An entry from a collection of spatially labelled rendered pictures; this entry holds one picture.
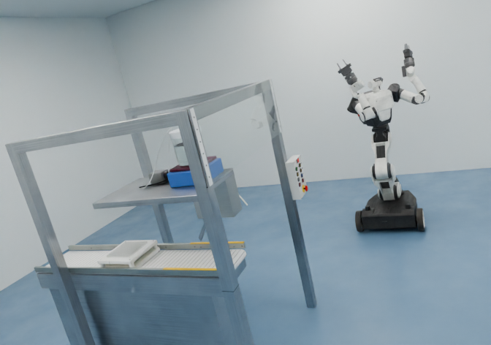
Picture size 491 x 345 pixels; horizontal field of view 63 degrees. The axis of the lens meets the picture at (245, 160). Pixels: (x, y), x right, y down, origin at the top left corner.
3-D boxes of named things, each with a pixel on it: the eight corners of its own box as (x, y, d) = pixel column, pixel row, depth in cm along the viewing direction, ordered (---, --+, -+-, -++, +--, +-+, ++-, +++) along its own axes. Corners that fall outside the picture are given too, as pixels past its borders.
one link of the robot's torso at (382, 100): (352, 129, 385) (346, 92, 377) (381, 120, 396) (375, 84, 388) (372, 131, 358) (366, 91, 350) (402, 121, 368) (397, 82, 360)
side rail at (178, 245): (245, 246, 215) (244, 241, 214) (244, 248, 213) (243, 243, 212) (71, 249, 272) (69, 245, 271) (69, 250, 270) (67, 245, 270)
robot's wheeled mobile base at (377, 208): (370, 205, 430) (364, 175, 422) (422, 202, 406) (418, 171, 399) (360, 232, 375) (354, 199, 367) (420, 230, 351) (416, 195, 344)
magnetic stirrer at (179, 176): (225, 169, 205) (221, 153, 203) (204, 185, 187) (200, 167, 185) (192, 173, 214) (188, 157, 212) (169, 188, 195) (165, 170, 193)
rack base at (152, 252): (160, 250, 237) (158, 246, 236) (134, 273, 215) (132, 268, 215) (128, 250, 247) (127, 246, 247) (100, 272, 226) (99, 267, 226)
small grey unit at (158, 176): (174, 178, 212) (171, 168, 211) (166, 183, 206) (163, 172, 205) (158, 180, 217) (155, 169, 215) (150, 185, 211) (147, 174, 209)
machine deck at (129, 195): (234, 175, 208) (232, 167, 207) (199, 203, 175) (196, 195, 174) (140, 184, 234) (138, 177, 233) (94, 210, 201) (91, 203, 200)
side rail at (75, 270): (223, 274, 191) (222, 268, 190) (222, 276, 190) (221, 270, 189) (37, 270, 248) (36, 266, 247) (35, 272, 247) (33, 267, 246)
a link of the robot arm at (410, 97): (419, 108, 351) (397, 99, 366) (427, 107, 359) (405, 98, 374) (424, 96, 346) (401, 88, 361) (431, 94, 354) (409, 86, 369)
